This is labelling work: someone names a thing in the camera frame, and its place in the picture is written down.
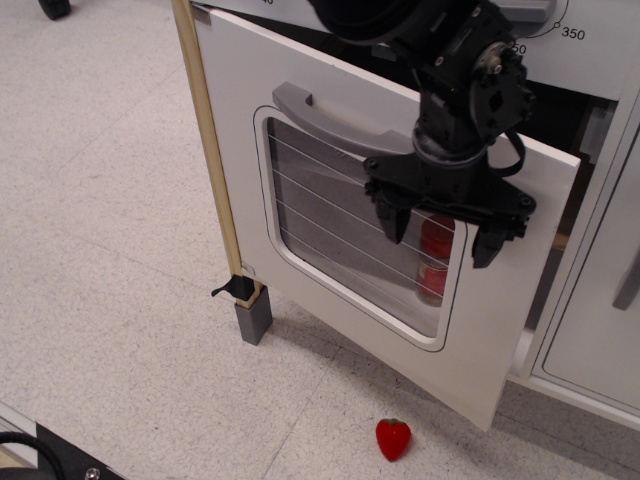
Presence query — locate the red toy strawberry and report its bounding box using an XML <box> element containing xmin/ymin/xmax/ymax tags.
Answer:
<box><xmin>375</xmin><ymin>418</ymin><xmax>412</xmax><ymax>462</ymax></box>

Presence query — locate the red spice jar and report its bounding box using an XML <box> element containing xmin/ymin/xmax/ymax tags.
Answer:
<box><xmin>416</xmin><ymin>215</ymin><xmax>455</xmax><ymax>307</ymax></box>

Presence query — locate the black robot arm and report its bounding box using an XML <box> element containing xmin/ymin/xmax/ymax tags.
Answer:
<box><xmin>313</xmin><ymin>1</ymin><xmax>536</xmax><ymax>268</ymax></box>

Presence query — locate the black cable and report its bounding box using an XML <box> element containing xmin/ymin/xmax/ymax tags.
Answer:
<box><xmin>0</xmin><ymin>431</ymin><xmax>66</xmax><ymax>480</ymax></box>

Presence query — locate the black wheel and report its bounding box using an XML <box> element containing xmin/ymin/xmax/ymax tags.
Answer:
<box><xmin>38</xmin><ymin>0</ymin><xmax>71</xmax><ymax>21</ymax></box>

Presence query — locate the grey right door handle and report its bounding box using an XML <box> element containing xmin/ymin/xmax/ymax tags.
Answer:
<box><xmin>612</xmin><ymin>252</ymin><xmax>640</xmax><ymax>311</ymax></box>

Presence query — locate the grey cabinet leg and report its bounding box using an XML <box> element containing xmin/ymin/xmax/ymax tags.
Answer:
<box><xmin>235</xmin><ymin>287</ymin><xmax>273</xmax><ymax>346</ymax></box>

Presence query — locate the grey oven door handle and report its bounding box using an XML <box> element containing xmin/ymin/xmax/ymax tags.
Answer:
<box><xmin>272</xmin><ymin>82</ymin><xmax>413</xmax><ymax>157</ymax></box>

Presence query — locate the white toy kitchen oven cabinet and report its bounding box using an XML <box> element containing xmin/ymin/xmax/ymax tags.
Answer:
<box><xmin>173</xmin><ymin>1</ymin><xmax>639</xmax><ymax>428</ymax></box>

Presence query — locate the grey temperature knob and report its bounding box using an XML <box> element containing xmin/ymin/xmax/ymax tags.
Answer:
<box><xmin>495</xmin><ymin>0</ymin><xmax>557</xmax><ymax>37</ymax></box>

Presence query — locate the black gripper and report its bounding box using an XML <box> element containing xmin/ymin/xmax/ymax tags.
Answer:
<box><xmin>363</xmin><ymin>139</ymin><xmax>536</xmax><ymax>269</ymax></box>

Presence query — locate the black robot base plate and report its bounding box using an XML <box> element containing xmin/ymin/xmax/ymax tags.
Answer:
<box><xmin>36</xmin><ymin>424</ymin><xmax>123</xmax><ymax>480</ymax></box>

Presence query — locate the white right cabinet door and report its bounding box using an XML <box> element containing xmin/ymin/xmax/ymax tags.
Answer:
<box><xmin>534</xmin><ymin>113</ymin><xmax>639</xmax><ymax>415</ymax></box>

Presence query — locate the white oven door with window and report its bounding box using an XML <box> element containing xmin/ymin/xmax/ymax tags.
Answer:
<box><xmin>193</xmin><ymin>7</ymin><xmax>579</xmax><ymax>429</ymax></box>

